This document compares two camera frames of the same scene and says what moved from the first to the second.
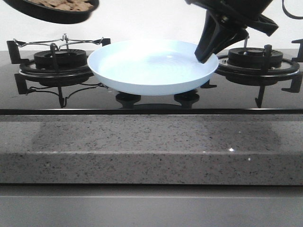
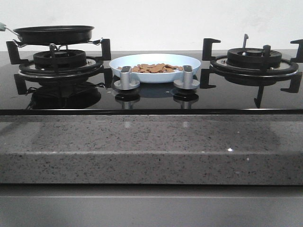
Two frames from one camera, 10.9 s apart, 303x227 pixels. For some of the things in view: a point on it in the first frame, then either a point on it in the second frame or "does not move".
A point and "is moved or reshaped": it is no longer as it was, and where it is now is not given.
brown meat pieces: x=74 y=5 to x=156 y=68
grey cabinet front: x=145 y=205 does not move
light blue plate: x=150 y=67 is moved or reshaped
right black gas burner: x=253 y=57 does not move
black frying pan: x=53 y=13 to x=52 y=35
